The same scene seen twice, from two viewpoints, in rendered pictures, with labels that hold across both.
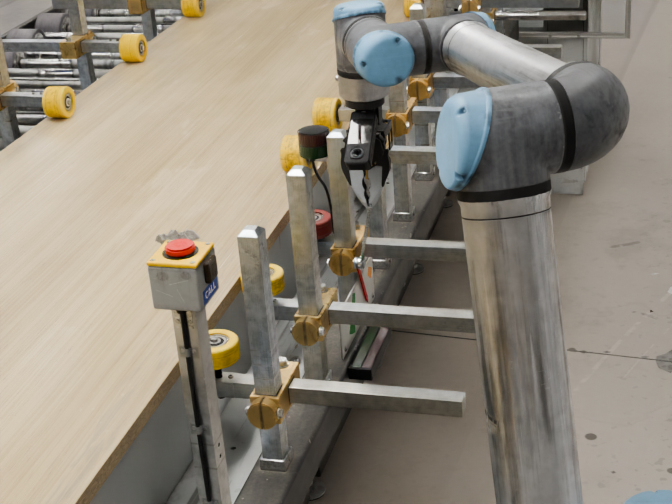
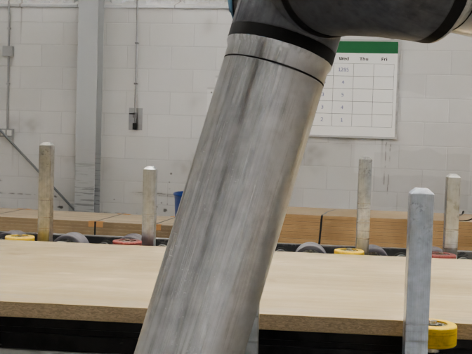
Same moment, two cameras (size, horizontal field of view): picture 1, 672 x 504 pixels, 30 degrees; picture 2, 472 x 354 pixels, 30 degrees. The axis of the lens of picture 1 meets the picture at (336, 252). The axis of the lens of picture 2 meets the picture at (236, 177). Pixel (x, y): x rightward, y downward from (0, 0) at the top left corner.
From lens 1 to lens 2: 1.75 m
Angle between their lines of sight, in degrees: 78
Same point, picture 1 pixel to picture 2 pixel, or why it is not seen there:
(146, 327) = (442, 311)
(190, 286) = not seen: hidden behind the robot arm
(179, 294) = not seen: hidden behind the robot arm
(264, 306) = (407, 270)
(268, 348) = (405, 319)
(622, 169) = not seen: outside the picture
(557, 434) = (156, 315)
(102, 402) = (312, 307)
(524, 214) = (230, 53)
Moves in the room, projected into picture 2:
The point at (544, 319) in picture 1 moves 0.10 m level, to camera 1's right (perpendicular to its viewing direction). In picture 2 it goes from (199, 175) to (217, 182)
